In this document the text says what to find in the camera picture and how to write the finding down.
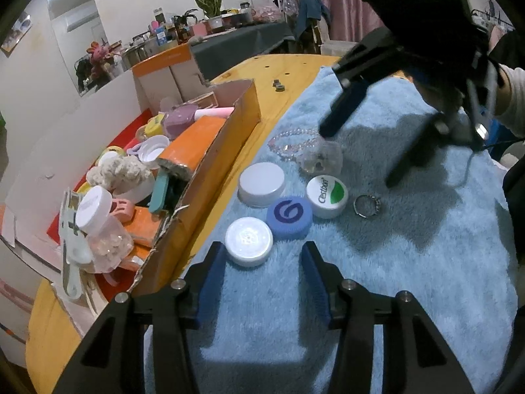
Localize large white jar lid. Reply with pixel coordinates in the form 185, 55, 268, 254
238, 162, 286, 208

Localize large white printed lid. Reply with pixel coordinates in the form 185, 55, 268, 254
75, 186, 112, 234

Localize white bottle cap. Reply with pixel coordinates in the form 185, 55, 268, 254
224, 217, 273, 268

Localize orange rectangular case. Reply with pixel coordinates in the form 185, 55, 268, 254
157, 116, 226, 182

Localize cream crochet scrunchie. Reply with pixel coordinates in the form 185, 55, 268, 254
85, 156, 153, 194

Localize person forearm white sleeve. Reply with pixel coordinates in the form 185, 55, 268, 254
495, 65, 525, 138

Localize small grey metal part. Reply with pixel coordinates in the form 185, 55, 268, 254
272, 79, 286, 93

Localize pink curtain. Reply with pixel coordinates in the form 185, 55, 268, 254
321, 0, 383, 42

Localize clear plastic earring box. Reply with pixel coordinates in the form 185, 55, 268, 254
298, 139, 344, 176

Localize white green Cestbon lid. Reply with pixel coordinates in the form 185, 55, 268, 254
306, 174, 349, 220

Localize blue fluffy towel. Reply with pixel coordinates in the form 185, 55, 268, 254
188, 77, 518, 393

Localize clear box googly eyes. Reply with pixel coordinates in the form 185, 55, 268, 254
86, 215, 134, 273

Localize grey large clothes peg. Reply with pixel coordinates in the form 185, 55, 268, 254
58, 188, 93, 301

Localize blue lid with G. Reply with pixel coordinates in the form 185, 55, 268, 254
265, 196, 313, 240

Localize dark green clothed table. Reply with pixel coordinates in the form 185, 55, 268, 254
191, 22, 295, 80

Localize orange cardboard box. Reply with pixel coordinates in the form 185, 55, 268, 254
1, 45, 261, 335

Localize potted snake plant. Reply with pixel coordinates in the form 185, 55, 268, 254
194, 0, 223, 31

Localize pink plush toy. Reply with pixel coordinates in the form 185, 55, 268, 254
86, 41, 113, 79

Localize silver ring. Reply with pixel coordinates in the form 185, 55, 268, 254
352, 194, 383, 219

